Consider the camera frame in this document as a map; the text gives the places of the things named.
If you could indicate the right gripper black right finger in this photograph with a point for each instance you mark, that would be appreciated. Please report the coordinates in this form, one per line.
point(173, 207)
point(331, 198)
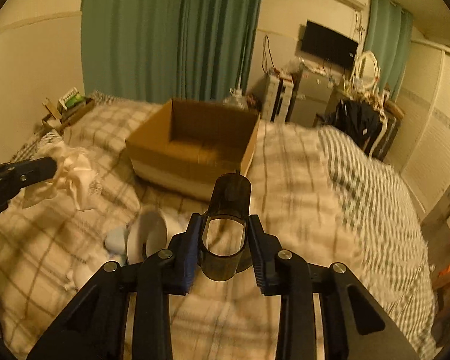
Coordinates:
point(283, 273)

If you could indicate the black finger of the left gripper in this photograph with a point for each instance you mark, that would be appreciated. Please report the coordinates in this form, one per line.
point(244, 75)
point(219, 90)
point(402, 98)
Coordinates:
point(16, 176)

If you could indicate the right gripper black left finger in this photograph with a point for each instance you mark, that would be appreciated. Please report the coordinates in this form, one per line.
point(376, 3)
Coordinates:
point(167, 272)

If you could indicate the white tape roll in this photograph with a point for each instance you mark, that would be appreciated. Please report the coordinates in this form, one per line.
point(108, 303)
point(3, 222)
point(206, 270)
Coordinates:
point(150, 234)

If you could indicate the dark translucent plastic cup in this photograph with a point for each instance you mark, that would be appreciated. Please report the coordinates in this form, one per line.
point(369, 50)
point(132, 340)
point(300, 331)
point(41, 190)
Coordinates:
point(223, 243)

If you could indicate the light blue oval case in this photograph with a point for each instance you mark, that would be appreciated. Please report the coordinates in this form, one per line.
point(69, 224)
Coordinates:
point(116, 240)

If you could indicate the white cloth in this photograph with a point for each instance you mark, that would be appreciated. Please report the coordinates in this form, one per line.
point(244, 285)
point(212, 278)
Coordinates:
point(76, 176)

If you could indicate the small bedside cardboard box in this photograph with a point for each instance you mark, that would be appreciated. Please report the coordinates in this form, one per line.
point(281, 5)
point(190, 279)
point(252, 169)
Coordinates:
point(69, 118)

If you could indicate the plaid beige blanket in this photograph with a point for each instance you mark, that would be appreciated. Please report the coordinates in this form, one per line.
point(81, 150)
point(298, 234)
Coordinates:
point(41, 245)

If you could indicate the green white product box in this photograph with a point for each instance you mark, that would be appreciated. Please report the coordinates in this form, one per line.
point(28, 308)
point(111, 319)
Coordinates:
point(70, 99)

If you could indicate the green white checkered quilt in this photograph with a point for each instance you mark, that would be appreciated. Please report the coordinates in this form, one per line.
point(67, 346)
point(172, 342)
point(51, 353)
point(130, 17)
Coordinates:
point(377, 208)

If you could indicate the open cardboard box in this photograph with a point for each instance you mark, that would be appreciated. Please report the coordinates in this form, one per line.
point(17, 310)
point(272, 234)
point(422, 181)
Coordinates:
point(187, 145)

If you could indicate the black jacket on chair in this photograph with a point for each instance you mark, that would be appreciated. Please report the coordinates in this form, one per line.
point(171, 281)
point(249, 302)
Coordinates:
point(361, 122)

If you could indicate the large clear water jug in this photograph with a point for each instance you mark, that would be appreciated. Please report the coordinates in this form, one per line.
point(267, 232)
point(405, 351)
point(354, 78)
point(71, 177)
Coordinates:
point(236, 99)

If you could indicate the white suitcase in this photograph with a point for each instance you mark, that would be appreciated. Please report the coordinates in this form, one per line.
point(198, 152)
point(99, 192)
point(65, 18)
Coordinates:
point(277, 97)

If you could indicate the grey mini fridge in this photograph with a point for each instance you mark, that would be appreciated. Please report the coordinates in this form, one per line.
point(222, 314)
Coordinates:
point(310, 96)

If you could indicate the white louvered wardrobe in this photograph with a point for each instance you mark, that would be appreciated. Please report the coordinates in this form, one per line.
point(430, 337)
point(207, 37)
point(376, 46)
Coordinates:
point(420, 152)

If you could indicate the teal curtain left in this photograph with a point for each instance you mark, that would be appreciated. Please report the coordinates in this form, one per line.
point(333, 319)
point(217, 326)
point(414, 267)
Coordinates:
point(155, 50)

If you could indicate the teal curtain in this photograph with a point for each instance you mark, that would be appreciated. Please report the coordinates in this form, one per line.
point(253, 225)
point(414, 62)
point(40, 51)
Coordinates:
point(388, 37)
point(155, 50)

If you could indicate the white oval vanity mirror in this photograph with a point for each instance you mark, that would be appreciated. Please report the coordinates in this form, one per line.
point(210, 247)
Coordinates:
point(366, 73)

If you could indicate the teal curtain right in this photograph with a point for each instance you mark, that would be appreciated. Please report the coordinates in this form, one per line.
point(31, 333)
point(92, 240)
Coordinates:
point(388, 37)

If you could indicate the black wall television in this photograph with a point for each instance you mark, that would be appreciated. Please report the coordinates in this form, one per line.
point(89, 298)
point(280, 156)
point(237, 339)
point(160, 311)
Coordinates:
point(329, 45)

